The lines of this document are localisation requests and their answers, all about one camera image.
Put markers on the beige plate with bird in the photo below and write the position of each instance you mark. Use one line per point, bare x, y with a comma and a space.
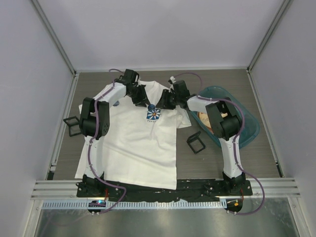
205, 121

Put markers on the white t-shirt flower print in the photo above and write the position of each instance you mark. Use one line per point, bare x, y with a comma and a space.
140, 146

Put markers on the teal plastic basin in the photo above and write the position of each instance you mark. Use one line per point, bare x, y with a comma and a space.
251, 125

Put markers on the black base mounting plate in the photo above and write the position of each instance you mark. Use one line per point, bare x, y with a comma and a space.
187, 189

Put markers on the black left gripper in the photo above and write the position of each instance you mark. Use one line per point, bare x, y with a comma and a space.
143, 100

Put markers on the dark blue round brooch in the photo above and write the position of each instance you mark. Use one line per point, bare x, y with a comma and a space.
151, 107

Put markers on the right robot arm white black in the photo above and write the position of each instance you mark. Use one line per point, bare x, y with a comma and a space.
226, 121

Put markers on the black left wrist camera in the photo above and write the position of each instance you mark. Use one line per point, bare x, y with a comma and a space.
129, 77

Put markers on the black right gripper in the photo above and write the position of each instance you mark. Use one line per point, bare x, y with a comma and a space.
163, 103

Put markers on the black frame box left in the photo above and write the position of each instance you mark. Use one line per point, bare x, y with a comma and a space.
73, 125

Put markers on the black frame box right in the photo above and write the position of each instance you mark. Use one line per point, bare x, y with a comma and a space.
195, 143

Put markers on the black frame box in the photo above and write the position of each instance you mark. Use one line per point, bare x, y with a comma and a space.
73, 125
195, 143

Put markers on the white slotted cable duct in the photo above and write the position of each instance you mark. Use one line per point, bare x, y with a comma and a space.
96, 204

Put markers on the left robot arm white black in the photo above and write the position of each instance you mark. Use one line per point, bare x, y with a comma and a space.
95, 123

